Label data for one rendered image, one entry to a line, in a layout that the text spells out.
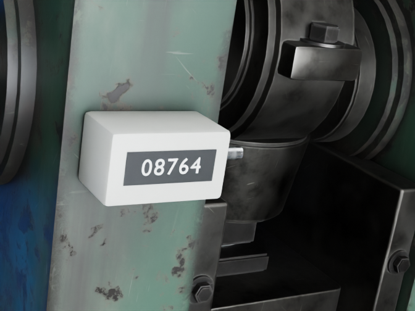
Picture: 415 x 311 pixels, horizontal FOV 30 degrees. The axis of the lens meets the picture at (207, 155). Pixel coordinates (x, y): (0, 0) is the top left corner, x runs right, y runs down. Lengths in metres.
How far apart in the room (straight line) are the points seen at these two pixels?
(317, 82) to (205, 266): 0.15
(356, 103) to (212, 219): 0.18
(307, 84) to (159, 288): 0.18
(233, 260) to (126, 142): 0.26
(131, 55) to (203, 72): 0.05
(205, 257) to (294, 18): 0.17
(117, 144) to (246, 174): 0.21
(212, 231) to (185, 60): 0.12
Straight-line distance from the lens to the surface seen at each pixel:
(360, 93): 0.61
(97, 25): 0.41
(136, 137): 0.39
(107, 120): 0.40
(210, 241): 0.50
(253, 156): 0.57
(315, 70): 0.53
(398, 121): 0.62
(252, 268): 0.64
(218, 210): 0.49
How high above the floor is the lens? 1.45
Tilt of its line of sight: 18 degrees down
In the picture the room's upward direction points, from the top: 9 degrees clockwise
